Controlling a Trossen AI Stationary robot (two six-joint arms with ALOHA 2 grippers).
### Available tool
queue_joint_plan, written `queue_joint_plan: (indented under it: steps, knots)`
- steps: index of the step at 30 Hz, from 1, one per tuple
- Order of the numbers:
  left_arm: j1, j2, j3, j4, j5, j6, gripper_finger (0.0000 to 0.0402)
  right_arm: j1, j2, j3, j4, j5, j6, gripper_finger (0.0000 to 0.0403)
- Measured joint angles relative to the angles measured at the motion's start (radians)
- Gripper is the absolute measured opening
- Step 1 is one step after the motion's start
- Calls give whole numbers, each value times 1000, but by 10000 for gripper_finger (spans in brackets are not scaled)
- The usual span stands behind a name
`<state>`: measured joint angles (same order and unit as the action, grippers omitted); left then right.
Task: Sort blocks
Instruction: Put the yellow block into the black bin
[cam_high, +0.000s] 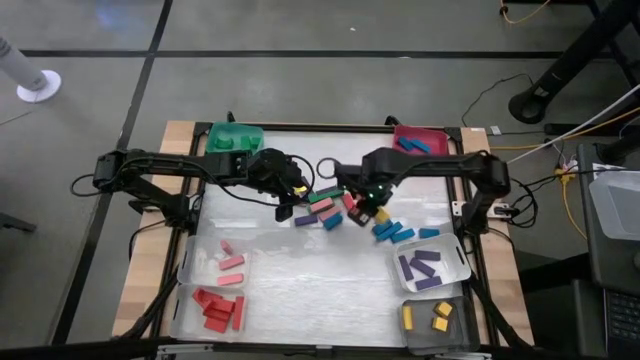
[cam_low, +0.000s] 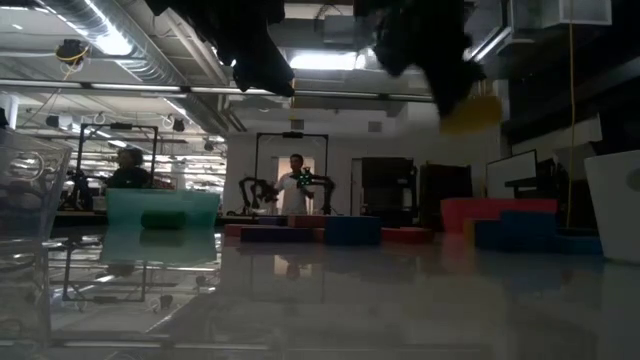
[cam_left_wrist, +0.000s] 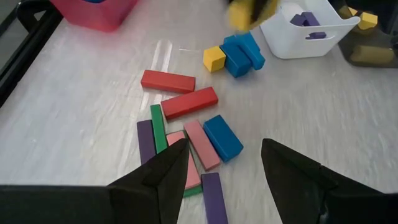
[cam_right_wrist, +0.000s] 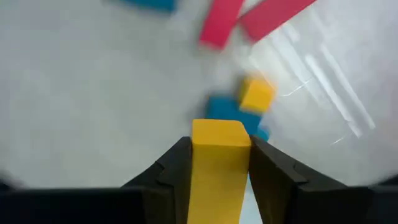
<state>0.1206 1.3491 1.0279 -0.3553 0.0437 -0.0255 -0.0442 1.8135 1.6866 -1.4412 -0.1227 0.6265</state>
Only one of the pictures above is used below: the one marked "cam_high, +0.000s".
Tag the black chair leg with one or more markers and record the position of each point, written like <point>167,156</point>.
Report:
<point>15,223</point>

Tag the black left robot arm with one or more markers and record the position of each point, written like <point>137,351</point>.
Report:
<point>165,162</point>

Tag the white plastic bin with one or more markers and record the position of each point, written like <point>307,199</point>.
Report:
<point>450,265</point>

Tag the red plastic bin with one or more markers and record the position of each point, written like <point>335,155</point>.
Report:
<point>435,137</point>

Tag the grey plastic bin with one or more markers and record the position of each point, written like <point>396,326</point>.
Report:
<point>425,330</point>

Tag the black gantry beam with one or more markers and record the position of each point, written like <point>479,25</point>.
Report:
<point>75,351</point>

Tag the black stand leg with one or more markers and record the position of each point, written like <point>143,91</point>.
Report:
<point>565,65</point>

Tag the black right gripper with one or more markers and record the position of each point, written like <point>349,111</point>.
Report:
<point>367,187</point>

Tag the black aluminium table frame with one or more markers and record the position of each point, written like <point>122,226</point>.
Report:
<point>325,128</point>

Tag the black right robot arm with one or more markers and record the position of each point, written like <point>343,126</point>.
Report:
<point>450,167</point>

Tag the yellow cylinder block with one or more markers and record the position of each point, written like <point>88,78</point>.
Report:
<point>407,317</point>

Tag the white tag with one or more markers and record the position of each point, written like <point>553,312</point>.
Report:
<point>495,130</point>

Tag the long green block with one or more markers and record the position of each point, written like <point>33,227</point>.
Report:
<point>325,195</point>

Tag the clear plastic bin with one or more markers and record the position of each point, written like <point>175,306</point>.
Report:
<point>200,270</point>
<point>182,327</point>

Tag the black keyboard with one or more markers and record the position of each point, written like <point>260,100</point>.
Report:
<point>622,315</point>

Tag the black frame clamp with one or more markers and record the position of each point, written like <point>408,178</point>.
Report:
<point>230,118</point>
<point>391,120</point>

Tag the small green block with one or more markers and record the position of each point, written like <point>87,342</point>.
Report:
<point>246,142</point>

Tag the green plastic bin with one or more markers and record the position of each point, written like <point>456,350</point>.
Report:
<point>215,131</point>

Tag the green cylinder block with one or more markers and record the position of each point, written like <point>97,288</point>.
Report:
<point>225,142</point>

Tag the white table mat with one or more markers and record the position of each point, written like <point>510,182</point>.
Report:
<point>300,310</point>

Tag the black desk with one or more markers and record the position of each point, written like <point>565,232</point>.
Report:
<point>595,310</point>

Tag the grey plastic tub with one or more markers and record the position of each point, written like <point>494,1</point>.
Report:
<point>617,205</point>

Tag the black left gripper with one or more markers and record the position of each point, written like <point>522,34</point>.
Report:
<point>272,172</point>

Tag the white pole with round base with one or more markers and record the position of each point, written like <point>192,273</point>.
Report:
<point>37,86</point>

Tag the pink block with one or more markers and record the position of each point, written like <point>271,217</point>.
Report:
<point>226,247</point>
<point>230,279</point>
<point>329,214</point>
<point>322,204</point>
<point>231,262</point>

